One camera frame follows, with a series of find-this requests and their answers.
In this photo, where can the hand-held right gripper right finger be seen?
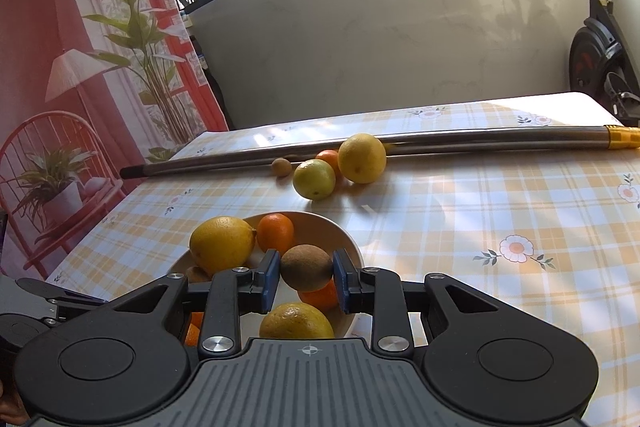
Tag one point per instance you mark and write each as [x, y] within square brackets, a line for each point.
[342, 282]

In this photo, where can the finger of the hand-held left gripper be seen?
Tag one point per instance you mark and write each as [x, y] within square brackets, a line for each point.
[60, 293]

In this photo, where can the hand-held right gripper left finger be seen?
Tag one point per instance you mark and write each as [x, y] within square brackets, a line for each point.
[270, 282]

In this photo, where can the mandarin with stem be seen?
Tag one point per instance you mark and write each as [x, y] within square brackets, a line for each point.
[322, 299]

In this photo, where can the white bowl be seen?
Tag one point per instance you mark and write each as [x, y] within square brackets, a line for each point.
[345, 247]

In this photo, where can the brown kiwi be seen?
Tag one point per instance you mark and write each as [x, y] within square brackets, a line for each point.
[306, 268]
[197, 275]

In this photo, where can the yellow-orange mottled orange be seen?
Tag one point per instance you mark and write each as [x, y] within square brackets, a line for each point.
[296, 323]

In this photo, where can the small mandarin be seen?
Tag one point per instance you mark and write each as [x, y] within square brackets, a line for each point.
[193, 332]
[275, 233]

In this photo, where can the yellow lemon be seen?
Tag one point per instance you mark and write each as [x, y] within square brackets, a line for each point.
[222, 247]

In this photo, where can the yellow-green orange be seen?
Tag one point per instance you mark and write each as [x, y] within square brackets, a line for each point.
[314, 179]

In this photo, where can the small round brown fruit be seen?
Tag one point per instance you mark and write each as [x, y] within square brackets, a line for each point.
[281, 167]

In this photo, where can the large yellow grapefruit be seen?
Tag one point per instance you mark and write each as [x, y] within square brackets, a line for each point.
[361, 158]

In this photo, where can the checked floral tablecloth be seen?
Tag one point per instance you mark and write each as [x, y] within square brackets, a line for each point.
[475, 207]

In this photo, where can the long metal pole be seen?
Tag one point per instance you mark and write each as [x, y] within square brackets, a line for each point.
[450, 142]

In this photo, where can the printed backdrop cloth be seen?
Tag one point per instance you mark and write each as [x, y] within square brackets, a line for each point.
[75, 82]

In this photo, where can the black exercise bike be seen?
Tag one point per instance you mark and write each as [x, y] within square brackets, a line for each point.
[590, 57]

